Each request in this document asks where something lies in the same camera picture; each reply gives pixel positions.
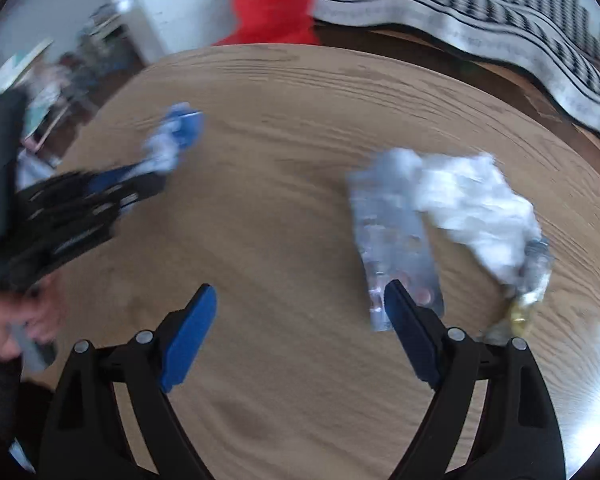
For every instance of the blue white wrapper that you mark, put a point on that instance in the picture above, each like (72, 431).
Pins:
(177, 132)

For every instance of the person's dark clothing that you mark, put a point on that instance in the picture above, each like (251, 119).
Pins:
(0, 410)

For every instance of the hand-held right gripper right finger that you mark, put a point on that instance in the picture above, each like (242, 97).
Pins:
(412, 335)

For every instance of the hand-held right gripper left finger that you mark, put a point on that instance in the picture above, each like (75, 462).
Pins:
(190, 340)

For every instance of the red cloth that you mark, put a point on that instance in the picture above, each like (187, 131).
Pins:
(270, 0)

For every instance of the person's left hand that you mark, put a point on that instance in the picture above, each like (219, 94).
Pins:
(5, 320)

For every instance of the white cabinet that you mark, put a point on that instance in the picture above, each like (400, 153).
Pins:
(180, 0)

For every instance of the teal white board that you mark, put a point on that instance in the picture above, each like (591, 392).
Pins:
(25, 70)

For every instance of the crumpled white tissue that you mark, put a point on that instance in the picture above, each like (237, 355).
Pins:
(480, 205)

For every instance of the silver blister pack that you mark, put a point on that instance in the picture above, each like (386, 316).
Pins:
(392, 230)

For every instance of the black white houndstooth blanket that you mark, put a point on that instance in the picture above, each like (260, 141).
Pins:
(480, 5)

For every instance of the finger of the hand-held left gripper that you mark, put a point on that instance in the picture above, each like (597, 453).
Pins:
(80, 230)
(100, 180)

